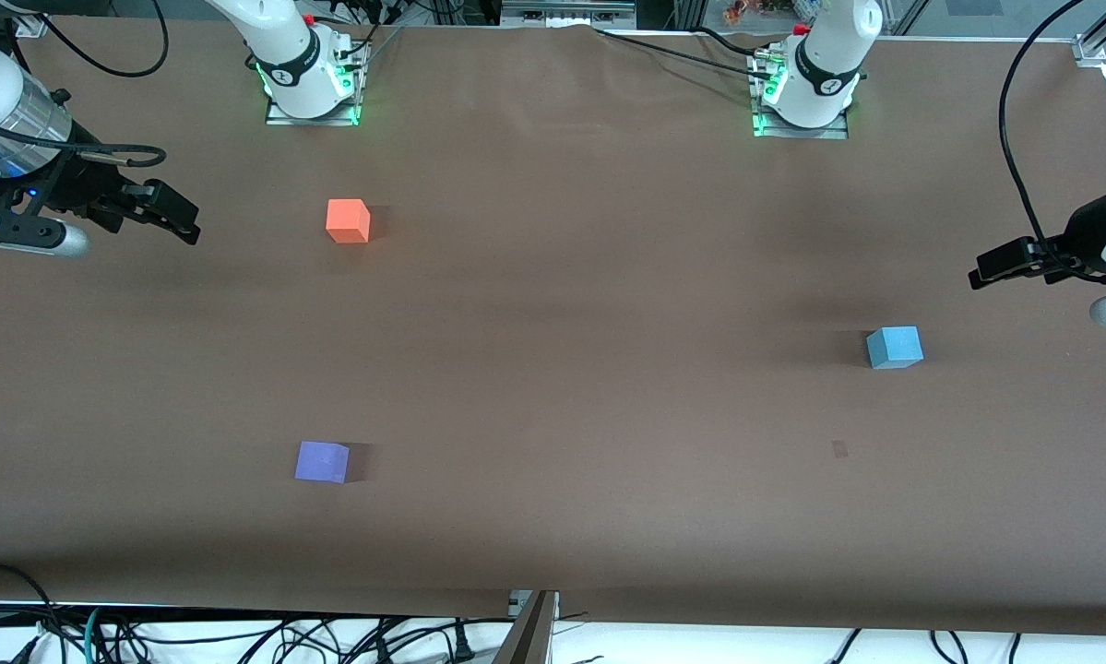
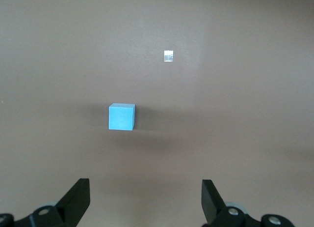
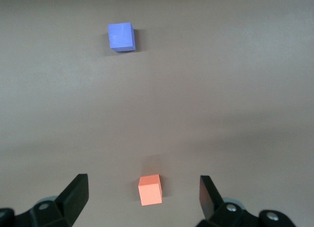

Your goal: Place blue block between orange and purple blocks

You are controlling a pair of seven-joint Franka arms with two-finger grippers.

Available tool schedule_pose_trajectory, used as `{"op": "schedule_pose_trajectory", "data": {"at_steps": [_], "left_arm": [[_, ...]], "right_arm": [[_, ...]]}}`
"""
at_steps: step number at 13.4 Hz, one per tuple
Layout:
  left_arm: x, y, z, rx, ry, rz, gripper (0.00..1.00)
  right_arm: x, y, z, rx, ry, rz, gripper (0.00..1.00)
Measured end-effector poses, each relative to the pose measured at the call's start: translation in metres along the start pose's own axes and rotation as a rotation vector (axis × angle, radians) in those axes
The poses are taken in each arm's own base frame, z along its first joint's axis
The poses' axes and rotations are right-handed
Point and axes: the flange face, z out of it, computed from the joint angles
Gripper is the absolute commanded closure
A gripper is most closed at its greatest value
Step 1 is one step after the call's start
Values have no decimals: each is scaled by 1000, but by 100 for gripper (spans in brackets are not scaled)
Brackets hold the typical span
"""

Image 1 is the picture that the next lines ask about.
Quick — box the blue foam block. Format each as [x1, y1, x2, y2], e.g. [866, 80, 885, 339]
[865, 326, 924, 371]

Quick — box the orange foam block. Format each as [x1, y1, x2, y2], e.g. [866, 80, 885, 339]
[326, 198, 372, 244]

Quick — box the purple foam block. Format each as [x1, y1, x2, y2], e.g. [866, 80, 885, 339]
[294, 441, 351, 484]

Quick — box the colourful background object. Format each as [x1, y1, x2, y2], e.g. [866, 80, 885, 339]
[723, 0, 799, 25]

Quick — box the brown paper table cover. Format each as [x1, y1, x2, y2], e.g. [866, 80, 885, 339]
[0, 23, 1106, 637]

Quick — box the grey metal equipment box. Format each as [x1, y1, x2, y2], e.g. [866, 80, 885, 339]
[502, 0, 637, 30]

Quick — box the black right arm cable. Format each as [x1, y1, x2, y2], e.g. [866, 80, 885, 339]
[0, 0, 169, 169]

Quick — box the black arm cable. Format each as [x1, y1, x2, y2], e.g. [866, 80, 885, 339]
[999, 0, 1085, 278]
[0, 0, 169, 169]

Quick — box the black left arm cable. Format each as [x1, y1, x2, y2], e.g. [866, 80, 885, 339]
[999, 0, 1085, 278]

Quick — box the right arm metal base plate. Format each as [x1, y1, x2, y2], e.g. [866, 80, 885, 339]
[265, 41, 363, 127]

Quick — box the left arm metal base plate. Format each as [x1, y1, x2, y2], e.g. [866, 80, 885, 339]
[748, 51, 850, 141]

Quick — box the long black base cable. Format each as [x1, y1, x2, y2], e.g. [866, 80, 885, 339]
[593, 27, 777, 82]

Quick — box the black looping floor cable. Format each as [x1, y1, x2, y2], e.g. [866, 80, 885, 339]
[0, 562, 58, 664]

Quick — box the aluminium frame post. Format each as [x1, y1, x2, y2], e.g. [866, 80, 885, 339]
[495, 590, 561, 664]

